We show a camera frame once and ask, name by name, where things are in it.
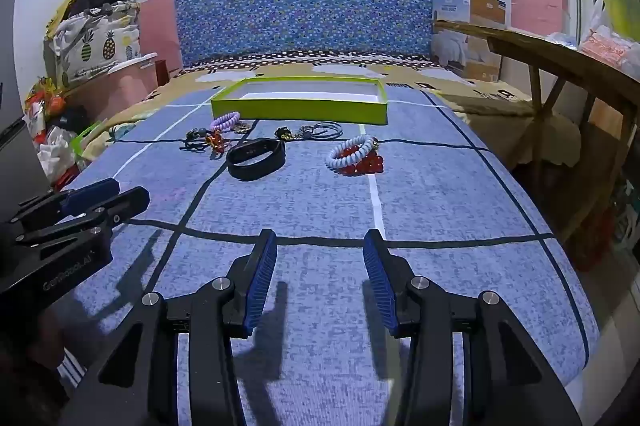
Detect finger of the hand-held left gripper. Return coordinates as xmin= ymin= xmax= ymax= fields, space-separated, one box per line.
xmin=15 ymin=186 xmax=151 ymax=248
xmin=7 ymin=177 xmax=121 ymax=223

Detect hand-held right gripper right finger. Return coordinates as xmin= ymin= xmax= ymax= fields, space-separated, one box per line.
xmin=362 ymin=229 xmax=583 ymax=426

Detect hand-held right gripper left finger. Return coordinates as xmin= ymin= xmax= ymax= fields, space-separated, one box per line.
xmin=60 ymin=229 xmax=278 ymax=426

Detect bead hair tie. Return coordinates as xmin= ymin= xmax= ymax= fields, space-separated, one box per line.
xmin=180 ymin=129 xmax=211 ymax=152

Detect black wristband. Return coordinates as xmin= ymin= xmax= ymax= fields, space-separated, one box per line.
xmin=226 ymin=137 xmax=287 ymax=180

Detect red gold bracelet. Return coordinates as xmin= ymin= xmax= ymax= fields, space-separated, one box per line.
xmin=207 ymin=130 xmax=231 ymax=159

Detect purple spiral hair tie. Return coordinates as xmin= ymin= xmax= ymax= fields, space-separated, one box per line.
xmin=211 ymin=111 xmax=241 ymax=133

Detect red bead bracelet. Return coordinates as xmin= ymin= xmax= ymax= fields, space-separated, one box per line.
xmin=345 ymin=139 xmax=386 ymax=177

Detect light blue spiral hair tie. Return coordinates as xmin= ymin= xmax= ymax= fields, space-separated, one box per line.
xmin=325 ymin=135 xmax=379 ymax=170

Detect thin ring hair ties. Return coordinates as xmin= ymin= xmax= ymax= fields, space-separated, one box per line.
xmin=297 ymin=121 xmax=344 ymax=141

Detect green shallow box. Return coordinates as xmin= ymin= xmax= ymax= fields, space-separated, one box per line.
xmin=210 ymin=76 xmax=388 ymax=126

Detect pile of plastic bags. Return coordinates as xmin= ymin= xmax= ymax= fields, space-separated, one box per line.
xmin=25 ymin=76 xmax=108 ymax=187

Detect blue checked blanket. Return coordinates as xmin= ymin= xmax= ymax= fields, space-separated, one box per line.
xmin=55 ymin=86 xmax=601 ymax=426

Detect pink storage box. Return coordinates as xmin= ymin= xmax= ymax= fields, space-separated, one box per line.
xmin=62 ymin=54 xmax=161 ymax=127

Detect pineapple print bag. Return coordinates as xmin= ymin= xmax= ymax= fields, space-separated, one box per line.
xmin=52 ymin=0 xmax=142 ymax=87

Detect wooden table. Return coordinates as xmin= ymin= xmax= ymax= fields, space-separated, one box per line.
xmin=432 ymin=19 xmax=640 ymax=247

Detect cardboard box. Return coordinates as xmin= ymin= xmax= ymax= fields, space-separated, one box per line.
xmin=431 ymin=0 xmax=513 ymax=82

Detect clear plastic bag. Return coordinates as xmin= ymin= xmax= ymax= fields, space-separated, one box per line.
xmin=547 ymin=31 xmax=581 ymax=50

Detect white plastic bag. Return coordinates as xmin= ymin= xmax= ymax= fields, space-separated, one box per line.
xmin=580 ymin=0 xmax=640 ymax=74

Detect yellow-green bag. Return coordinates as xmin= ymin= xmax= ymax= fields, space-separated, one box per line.
xmin=595 ymin=0 xmax=640 ymax=42

